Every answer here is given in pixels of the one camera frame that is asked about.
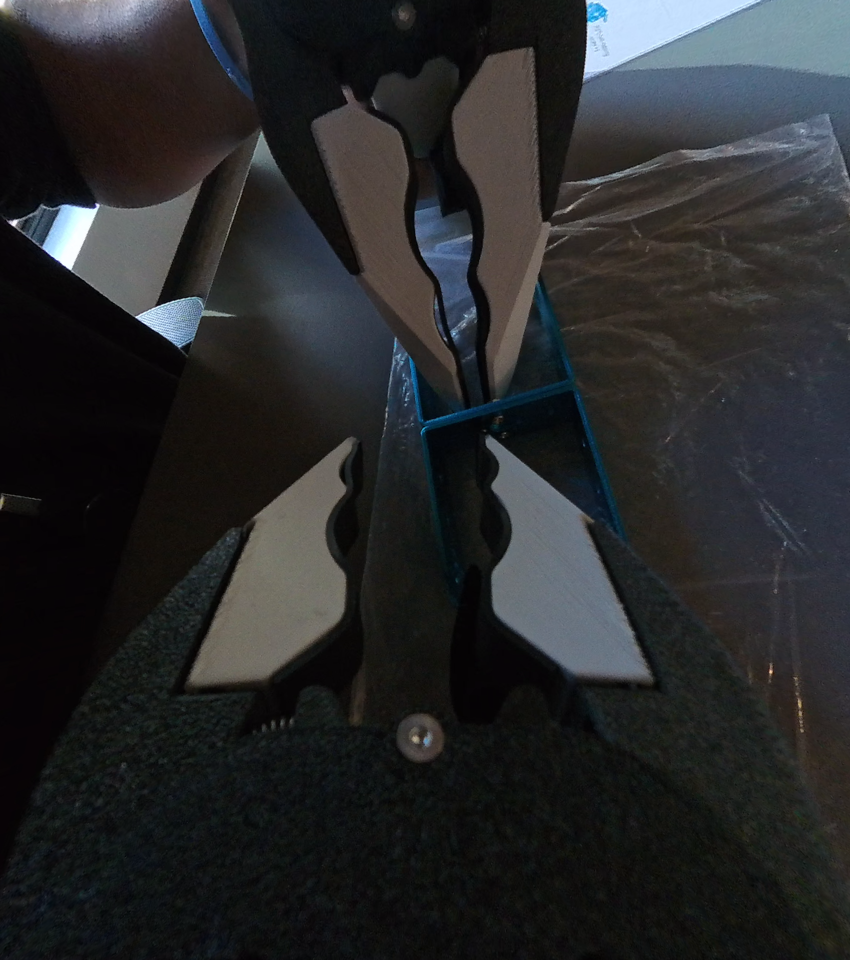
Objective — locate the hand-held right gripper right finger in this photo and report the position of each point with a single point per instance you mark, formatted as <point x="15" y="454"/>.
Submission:
<point x="567" y="592"/>

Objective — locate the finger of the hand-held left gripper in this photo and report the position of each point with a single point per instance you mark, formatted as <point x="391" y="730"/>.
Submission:
<point x="372" y="210"/>
<point x="515" y="187"/>

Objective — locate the white instruction booklet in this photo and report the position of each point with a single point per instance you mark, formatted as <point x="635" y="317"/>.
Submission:
<point x="657" y="30"/>

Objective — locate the blue wristband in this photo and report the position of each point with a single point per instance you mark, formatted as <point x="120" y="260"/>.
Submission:
<point x="222" y="52"/>

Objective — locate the white ribbed object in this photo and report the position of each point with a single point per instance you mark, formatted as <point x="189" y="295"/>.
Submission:
<point x="170" y="319"/>

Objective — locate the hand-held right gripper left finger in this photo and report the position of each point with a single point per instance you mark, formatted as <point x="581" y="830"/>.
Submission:
<point x="275" y="600"/>

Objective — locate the blue H-shaped metal bracket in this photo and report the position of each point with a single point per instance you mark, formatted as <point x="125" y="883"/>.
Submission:
<point x="597" y="480"/>

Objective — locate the clear plastic bag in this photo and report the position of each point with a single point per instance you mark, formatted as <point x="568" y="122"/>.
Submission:
<point x="732" y="337"/>

